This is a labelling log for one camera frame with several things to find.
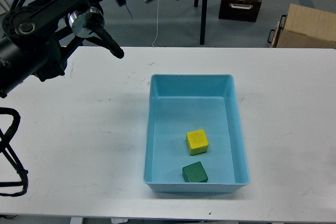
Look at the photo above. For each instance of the yellow cube block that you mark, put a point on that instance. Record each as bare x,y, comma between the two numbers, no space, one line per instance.
197,142

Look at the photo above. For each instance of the green cube block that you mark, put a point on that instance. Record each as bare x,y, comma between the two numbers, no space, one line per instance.
194,173

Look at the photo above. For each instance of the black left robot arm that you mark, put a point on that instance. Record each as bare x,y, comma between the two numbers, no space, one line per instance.
39,37

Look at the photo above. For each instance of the black storage box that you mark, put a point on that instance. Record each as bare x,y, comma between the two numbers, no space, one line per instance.
240,10

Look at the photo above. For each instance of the cardboard box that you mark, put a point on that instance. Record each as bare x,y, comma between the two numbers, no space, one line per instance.
304,27

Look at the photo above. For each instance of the light blue plastic box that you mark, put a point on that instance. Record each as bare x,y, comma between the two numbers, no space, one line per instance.
183,103

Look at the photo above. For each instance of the black tripod legs right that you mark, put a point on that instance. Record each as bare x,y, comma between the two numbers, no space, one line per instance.
203,22

